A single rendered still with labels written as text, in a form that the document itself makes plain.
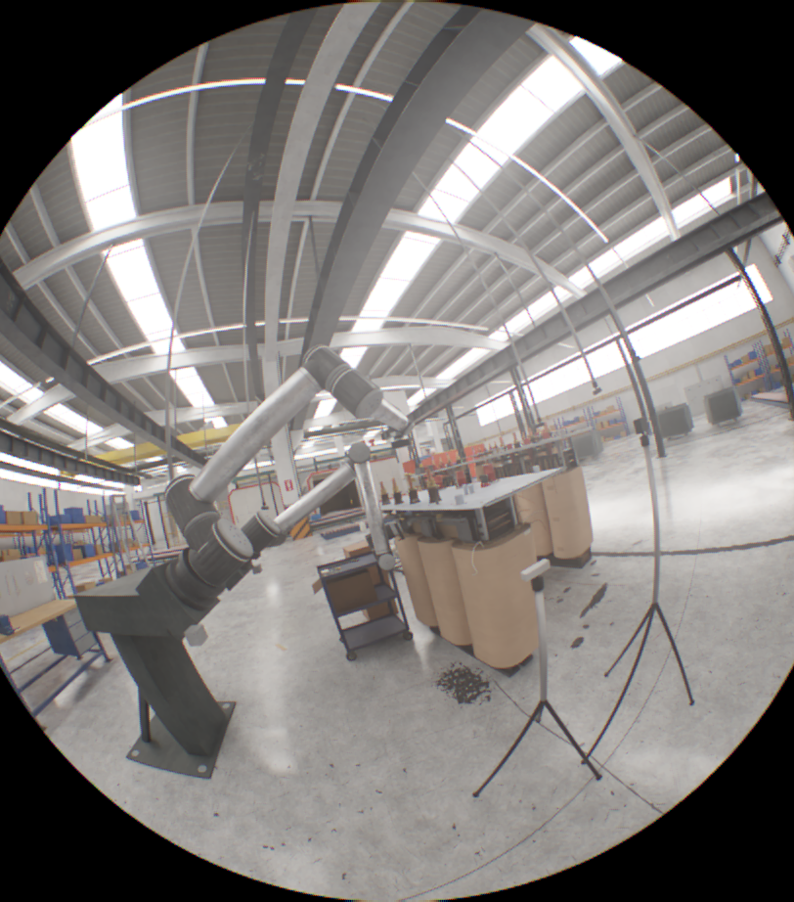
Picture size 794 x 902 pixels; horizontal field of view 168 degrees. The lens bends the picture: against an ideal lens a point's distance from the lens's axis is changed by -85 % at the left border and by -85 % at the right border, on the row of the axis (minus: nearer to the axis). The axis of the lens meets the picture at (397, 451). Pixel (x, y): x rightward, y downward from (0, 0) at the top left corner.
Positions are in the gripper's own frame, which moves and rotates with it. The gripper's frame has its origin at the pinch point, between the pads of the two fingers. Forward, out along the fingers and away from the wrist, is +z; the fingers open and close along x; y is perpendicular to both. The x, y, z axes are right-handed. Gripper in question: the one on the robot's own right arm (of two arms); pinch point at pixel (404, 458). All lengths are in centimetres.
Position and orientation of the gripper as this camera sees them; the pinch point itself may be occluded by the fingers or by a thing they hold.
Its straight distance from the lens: 190.1
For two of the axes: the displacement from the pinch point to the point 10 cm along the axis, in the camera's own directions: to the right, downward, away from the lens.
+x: 9.7, -2.4, 0.8
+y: 0.5, -1.2, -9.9
